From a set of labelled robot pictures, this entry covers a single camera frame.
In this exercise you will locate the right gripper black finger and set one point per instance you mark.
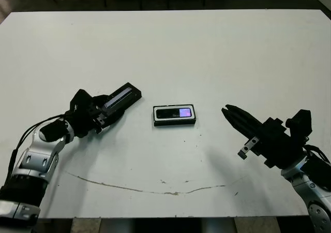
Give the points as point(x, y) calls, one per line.
point(239, 127)
point(245, 116)

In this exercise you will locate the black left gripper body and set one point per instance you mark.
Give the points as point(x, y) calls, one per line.
point(82, 121)

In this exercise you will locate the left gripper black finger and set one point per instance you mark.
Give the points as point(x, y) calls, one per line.
point(112, 119)
point(103, 99)

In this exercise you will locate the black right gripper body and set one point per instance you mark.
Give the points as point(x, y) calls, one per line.
point(276, 145)

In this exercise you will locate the black camera box lid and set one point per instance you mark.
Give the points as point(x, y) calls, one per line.
point(126, 94)

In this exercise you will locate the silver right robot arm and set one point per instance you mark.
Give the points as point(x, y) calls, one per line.
point(310, 191)

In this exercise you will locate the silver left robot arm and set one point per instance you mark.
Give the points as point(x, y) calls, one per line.
point(38, 155)

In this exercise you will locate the black box base white insert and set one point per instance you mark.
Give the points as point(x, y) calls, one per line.
point(175, 123)

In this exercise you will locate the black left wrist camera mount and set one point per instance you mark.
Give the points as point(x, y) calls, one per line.
point(81, 98)

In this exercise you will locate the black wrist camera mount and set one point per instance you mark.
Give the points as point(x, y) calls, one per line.
point(81, 98)
point(300, 121)

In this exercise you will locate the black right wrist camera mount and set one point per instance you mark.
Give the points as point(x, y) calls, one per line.
point(300, 121)

